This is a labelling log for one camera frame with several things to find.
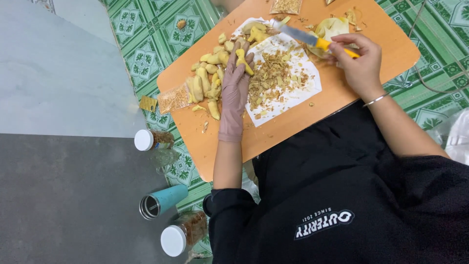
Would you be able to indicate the person's right hand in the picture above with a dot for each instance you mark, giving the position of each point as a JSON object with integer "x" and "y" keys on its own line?
{"x": 362, "y": 66}

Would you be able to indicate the person's left hand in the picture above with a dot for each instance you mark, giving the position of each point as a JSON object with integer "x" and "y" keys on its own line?
{"x": 234, "y": 88}

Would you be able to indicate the peeled yellow ginger piece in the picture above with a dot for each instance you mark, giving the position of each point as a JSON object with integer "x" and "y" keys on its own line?
{"x": 242, "y": 58}

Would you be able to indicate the pile of peeled ginger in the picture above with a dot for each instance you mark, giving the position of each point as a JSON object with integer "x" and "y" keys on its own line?
{"x": 202, "y": 80}

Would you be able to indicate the heap of ginger peelings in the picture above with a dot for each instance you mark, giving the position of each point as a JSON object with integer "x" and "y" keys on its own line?
{"x": 269, "y": 79}

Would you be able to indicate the orange wooden board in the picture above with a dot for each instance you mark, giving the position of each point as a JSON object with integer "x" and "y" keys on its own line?
{"x": 329, "y": 97}

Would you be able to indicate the crumpled yellowish plastic bag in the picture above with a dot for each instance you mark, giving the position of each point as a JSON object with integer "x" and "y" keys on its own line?
{"x": 332, "y": 27}

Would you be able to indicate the ginger skin scraps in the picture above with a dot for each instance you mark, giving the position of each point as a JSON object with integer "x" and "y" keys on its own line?
{"x": 352, "y": 17}

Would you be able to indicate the large knobbly ginger root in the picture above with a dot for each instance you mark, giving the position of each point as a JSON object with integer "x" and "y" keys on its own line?
{"x": 258, "y": 35}

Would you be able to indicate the white paper sheet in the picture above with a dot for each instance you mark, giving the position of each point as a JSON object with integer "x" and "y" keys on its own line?
{"x": 295, "y": 99}

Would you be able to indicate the clear bag of dried flakes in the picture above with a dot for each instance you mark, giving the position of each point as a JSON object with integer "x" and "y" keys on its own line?
{"x": 173, "y": 99}
{"x": 285, "y": 5}

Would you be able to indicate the unpeeled brown ginger lump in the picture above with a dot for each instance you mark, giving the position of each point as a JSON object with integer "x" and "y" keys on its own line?
{"x": 181, "y": 24}

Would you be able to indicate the gold blister pack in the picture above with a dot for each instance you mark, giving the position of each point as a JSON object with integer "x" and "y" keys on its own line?
{"x": 147, "y": 103}

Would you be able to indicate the small white-lidded jar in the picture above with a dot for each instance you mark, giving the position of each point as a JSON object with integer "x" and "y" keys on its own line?
{"x": 152, "y": 140}

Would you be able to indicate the clear empty bottle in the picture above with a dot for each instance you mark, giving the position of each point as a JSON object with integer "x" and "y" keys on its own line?
{"x": 165, "y": 159}

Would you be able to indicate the green patterned floor mat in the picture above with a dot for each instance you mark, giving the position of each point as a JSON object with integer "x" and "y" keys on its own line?
{"x": 146, "y": 40}

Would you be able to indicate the white translucent plastic bag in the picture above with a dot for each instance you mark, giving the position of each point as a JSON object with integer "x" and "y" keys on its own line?
{"x": 458, "y": 135}

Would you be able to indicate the teal steel tumbler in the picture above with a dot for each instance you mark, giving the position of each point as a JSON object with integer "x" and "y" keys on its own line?
{"x": 163, "y": 201}

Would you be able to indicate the black printed sweatshirt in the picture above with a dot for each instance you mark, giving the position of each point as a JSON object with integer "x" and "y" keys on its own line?
{"x": 329, "y": 205}

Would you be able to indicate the large white-lidded jar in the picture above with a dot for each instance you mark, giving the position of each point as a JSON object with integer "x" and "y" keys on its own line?
{"x": 181, "y": 235}

